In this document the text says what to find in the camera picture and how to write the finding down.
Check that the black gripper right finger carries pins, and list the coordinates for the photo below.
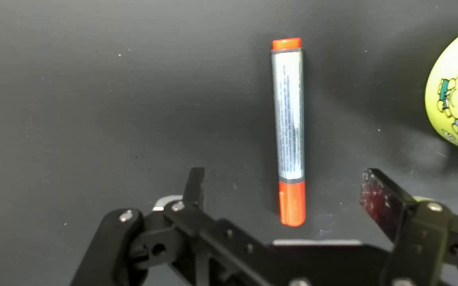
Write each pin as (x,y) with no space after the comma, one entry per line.
(423,233)

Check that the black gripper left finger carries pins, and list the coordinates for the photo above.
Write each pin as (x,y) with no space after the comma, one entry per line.
(176,233)

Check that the orange and grey marker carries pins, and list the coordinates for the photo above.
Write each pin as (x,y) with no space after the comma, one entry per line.
(288,101)

